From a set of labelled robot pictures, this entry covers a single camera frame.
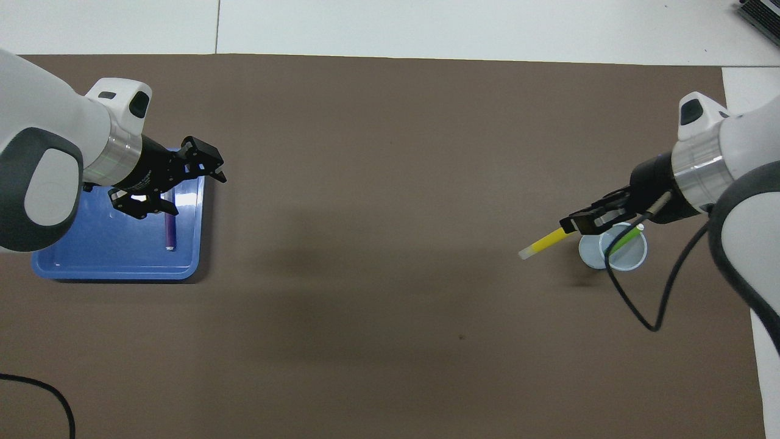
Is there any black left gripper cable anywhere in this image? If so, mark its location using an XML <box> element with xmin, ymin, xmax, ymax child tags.
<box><xmin>0</xmin><ymin>373</ymin><xmax>77</xmax><ymax>439</ymax></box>

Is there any green pen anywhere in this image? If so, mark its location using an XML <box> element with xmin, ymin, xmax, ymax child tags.
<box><xmin>608</xmin><ymin>224</ymin><xmax>645</xmax><ymax>257</ymax></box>

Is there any purple pen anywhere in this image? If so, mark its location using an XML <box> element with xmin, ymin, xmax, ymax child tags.
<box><xmin>163</xmin><ymin>189</ymin><xmax>177</xmax><ymax>252</ymax></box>

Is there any yellow pen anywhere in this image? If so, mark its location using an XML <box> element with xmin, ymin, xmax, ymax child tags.
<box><xmin>518</xmin><ymin>227</ymin><xmax>576</xmax><ymax>261</ymax></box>

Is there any brown table mat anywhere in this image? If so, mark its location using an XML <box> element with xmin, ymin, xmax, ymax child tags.
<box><xmin>0</xmin><ymin>54</ymin><xmax>767</xmax><ymax>439</ymax></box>

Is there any translucent plastic cup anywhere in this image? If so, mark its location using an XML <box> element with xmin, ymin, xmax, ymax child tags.
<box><xmin>578</xmin><ymin>223</ymin><xmax>648</xmax><ymax>272</ymax></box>

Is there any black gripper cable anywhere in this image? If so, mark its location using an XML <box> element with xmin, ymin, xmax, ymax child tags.
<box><xmin>0</xmin><ymin>373</ymin><xmax>77</xmax><ymax>439</ymax></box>
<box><xmin>603</xmin><ymin>192</ymin><xmax>714</xmax><ymax>333</ymax></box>

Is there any blue plastic tray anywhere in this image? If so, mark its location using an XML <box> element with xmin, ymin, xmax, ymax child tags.
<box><xmin>30</xmin><ymin>148</ymin><xmax>207</xmax><ymax>281</ymax></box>

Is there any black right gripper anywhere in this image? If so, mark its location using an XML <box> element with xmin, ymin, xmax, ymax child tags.
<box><xmin>559</xmin><ymin>152</ymin><xmax>703</xmax><ymax>237</ymax></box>

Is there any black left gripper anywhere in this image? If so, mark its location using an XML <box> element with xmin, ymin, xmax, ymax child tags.
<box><xmin>108</xmin><ymin>135</ymin><xmax>227</xmax><ymax>221</ymax></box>

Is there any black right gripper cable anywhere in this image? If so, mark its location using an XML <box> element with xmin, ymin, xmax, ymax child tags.
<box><xmin>603</xmin><ymin>192</ymin><xmax>714</xmax><ymax>333</ymax></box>

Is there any dark grey ribbed device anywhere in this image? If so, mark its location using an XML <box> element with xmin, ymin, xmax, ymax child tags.
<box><xmin>734</xmin><ymin>0</ymin><xmax>780</xmax><ymax>40</ymax></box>

